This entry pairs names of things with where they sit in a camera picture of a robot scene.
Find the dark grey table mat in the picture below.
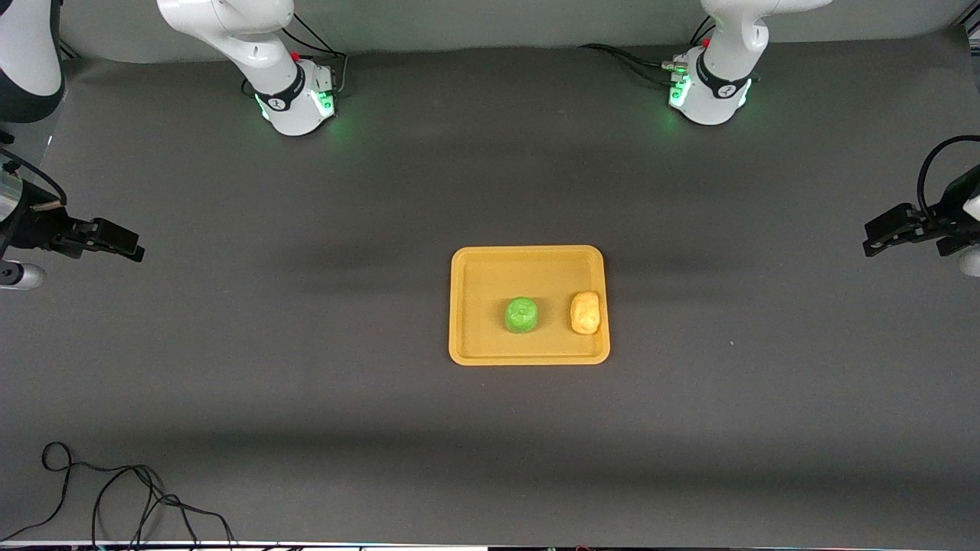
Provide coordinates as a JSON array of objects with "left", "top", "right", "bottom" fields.
[{"left": 0, "top": 27, "right": 980, "bottom": 548}]

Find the yellow plastic tray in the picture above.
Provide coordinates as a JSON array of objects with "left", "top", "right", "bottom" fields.
[{"left": 449, "top": 245, "right": 612, "bottom": 367}]

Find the black base cable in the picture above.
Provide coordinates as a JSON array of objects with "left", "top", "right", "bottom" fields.
[
  {"left": 580, "top": 44, "right": 682, "bottom": 86},
  {"left": 241, "top": 14, "right": 351, "bottom": 99}
]

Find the black right base cable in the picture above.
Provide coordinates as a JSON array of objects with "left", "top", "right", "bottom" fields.
[{"left": 241, "top": 14, "right": 351, "bottom": 99}]

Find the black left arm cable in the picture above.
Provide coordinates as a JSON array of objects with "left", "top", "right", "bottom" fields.
[{"left": 916, "top": 135, "right": 980, "bottom": 223}]

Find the black left base cable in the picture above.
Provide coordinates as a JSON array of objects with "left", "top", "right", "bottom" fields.
[{"left": 580, "top": 44, "right": 682, "bottom": 86}]

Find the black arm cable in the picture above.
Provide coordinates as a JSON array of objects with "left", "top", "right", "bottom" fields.
[
  {"left": 0, "top": 149, "right": 68, "bottom": 207},
  {"left": 916, "top": 135, "right": 980, "bottom": 223}
]

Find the yellow potato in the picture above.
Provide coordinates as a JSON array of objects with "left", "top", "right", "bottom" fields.
[{"left": 570, "top": 291, "right": 602, "bottom": 335}]

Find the thin black loose cable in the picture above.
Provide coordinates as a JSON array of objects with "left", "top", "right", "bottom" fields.
[{"left": 0, "top": 442, "right": 238, "bottom": 549}]

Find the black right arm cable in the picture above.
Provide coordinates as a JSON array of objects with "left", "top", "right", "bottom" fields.
[{"left": 0, "top": 149, "right": 68, "bottom": 207}]

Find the green apple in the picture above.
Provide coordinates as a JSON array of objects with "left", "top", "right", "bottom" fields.
[{"left": 504, "top": 297, "right": 540, "bottom": 334}]

